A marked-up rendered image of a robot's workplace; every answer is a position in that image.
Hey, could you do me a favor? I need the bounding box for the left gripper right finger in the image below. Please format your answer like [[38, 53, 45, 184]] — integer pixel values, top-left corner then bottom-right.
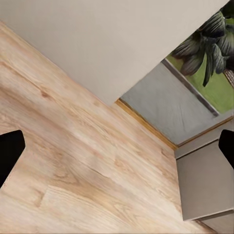
[[218, 129, 234, 169]]

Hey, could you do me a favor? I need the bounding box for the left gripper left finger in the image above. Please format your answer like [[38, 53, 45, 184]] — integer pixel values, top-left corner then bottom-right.
[[0, 130, 25, 188]]

